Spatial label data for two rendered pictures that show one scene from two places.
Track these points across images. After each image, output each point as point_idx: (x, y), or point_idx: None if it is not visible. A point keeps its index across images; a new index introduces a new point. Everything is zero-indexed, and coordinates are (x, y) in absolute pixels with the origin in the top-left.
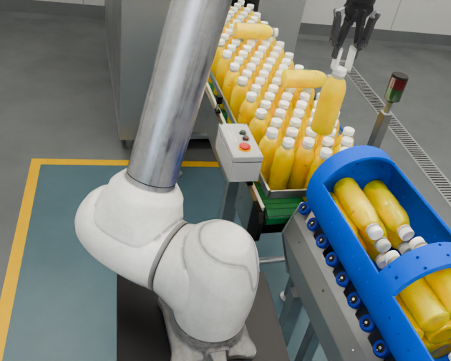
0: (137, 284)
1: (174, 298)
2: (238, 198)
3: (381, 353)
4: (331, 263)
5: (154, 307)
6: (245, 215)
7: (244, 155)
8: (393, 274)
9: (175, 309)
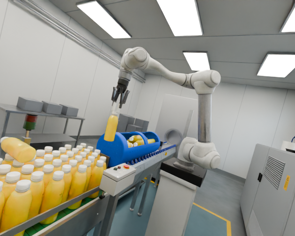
0: (197, 174)
1: None
2: (92, 220)
3: (143, 158)
4: (129, 164)
5: (194, 171)
6: (105, 210)
7: (131, 166)
8: (146, 141)
9: None
